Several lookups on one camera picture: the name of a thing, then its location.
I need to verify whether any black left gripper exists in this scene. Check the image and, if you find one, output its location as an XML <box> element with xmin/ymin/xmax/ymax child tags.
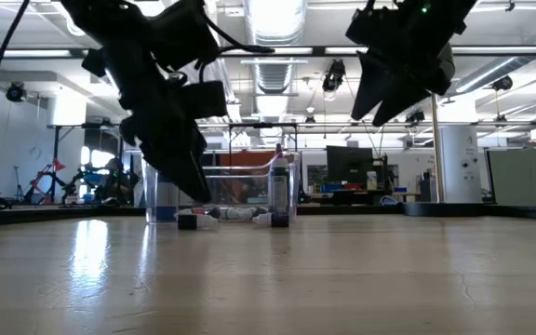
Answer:
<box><xmin>81</xmin><ymin>41</ymin><xmax>229</xmax><ymax>204</ymax></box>

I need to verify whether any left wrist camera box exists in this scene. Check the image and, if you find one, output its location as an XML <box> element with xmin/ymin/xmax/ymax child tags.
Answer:
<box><xmin>151</xmin><ymin>0</ymin><xmax>222</xmax><ymax>71</ymax></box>

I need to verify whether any large purple food coloring bottle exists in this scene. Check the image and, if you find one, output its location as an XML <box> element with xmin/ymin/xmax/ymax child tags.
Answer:
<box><xmin>267</xmin><ymin>143</ymin><xmax>293</xmax><ymax>218</ymax></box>

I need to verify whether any person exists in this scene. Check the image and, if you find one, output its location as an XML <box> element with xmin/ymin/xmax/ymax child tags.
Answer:
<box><xmin>95</xmin><ymin>157</ymin><xmax>132</xmax><ymax>206</ymax></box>

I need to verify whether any white round column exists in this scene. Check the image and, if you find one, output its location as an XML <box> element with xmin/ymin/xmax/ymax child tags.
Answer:
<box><xmin>439</xmin><ymin>124</ymin><xmax>483</xmax><ymax>204</ymax></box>

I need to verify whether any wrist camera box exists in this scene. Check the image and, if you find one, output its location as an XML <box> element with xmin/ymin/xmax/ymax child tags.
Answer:
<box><xmin>151</xmin><ymin>0</ymin><xmax>222</xmax><ymax>71</ymax></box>
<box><xmin>345</xmin><ymin>4</ymin><xmax>383</xmax><ymax>47</ymax></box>

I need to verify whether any green partition wall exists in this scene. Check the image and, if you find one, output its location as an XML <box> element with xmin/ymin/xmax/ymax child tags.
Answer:
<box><xmin>486</xmin><ymin>147</ymin><xmax>536</xmax><ymax>206</ymax></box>

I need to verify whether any blue crate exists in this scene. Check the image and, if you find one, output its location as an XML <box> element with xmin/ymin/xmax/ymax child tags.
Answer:
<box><xmin>319</xmin><ymin>183</ymin><xmax>358</xmax><ymax>194</ymax></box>

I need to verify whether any small purple food coloring bottle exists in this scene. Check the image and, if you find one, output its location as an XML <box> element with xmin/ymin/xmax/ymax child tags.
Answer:
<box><xmin>252</xmin><ymin>212</ymin><xmax>291</xmax><ymax>229</ymax></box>

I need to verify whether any black computer monitor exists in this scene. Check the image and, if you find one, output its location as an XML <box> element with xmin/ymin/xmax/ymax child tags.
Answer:
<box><xmin>326</xmin><ymin>145</ymin><xmax>375</xmax><ymax>185</ymax></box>

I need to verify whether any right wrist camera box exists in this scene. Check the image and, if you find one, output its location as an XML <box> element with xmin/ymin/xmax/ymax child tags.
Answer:
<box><xmin>345</xmin><ymin>4</ymin><xmax>383</xmax><ymax>47</ymax></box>

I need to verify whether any silver ceiling ventilation duct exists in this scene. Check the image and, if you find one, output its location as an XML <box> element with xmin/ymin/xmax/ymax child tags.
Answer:
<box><xmin>244</xmin><ymin>0</ymin><xmax>309</xmax><ymax>148</ymax></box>

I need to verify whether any clear plastic bin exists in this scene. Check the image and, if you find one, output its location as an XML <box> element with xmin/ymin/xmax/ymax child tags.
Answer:
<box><xmin>141</xmin><ymin>151</ymin><xmax>300</xmax><ymax>223</ymax></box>

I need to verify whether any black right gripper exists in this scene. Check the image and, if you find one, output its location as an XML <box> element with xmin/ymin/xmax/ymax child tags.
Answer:
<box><xmin>351</xmin><ymin>2</ymin><xmax>460</xmax><ymax>128</ymax></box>

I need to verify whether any black background station frame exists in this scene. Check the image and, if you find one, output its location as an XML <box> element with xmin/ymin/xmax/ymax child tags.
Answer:
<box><xmin>227</xmin><ymin>121</ymin><xmax>300</xmax><ymax>154</ymax></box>
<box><xmin>48</xmin><ymin>121</ymin><xmax>127</xmax><ymax>206</ymax></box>

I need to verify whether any black camera cable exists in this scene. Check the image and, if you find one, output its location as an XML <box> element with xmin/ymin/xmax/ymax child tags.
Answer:
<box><xmin>197</xmin><ymin>13</ymin><xmax>275</xmax><ymax>55</ymax></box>

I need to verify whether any large blue food coloring bottle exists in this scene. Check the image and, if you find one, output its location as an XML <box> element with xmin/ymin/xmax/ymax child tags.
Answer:
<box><xmin>154</xmin><ymin>179</ymin><xmax>180</xmax><ymax>222</ymax></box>

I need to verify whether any white bottle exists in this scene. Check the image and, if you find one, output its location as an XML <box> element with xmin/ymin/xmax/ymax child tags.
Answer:
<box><xmin>223</xmin><ymin>207</ymin><xmax>256</xmax><ymax>221</ymax></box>

